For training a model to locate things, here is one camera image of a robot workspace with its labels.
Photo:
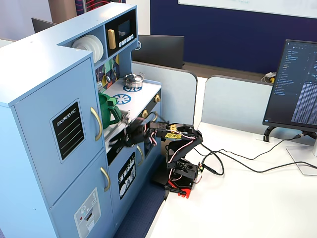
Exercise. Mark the white whiteboard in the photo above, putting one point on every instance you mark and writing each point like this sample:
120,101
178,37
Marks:
247,5

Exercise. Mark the silver monitor stand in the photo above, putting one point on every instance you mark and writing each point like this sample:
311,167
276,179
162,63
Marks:
303,153

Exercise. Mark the gold stove knob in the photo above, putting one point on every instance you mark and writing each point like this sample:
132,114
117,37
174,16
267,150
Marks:
157,98
144,114

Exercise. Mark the computer monitor with code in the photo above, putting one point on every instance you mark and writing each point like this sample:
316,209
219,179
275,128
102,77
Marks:
292,84

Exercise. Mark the white toy plate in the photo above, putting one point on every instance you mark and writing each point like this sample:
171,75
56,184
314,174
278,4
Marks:
95,45
101,49
81,44

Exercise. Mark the blue door with shopping list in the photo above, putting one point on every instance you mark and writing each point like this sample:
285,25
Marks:
57,129

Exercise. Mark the hanging toy ladle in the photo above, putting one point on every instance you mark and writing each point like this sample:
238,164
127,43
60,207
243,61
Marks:
108,78

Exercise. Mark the grey desk divider panel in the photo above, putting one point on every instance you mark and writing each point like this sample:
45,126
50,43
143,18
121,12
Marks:
173,94
235,101

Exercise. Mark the black microwave door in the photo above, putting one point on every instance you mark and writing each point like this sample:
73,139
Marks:
121,32

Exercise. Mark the steel toy pot with lid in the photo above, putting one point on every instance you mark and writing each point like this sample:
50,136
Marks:
133,80

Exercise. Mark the small black monitor back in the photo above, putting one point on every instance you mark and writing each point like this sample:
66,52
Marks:
42,24

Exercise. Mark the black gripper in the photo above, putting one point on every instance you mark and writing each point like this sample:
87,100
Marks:
130,137

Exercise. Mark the green plastic pitcher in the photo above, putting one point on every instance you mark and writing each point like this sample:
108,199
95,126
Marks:
106,111

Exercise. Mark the yellow and white plug bundle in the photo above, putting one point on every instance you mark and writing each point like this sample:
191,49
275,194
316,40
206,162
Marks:
270,77

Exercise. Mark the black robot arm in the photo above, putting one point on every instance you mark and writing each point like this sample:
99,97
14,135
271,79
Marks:
188,141

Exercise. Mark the blue door with dishwasher sticker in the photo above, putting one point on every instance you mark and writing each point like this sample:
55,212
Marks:
123,188

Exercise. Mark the red robot base mount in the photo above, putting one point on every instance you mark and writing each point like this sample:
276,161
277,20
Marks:
180,186

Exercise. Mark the blue door with ice dispenser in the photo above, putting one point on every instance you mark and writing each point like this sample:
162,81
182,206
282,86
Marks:
84,198

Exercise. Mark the black table clamp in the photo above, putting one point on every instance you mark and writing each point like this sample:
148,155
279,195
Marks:
175,190

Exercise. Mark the small controller board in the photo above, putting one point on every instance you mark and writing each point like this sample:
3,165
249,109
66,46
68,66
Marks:
200,168

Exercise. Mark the blue toy kitchen body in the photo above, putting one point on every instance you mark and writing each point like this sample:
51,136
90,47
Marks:
37,81

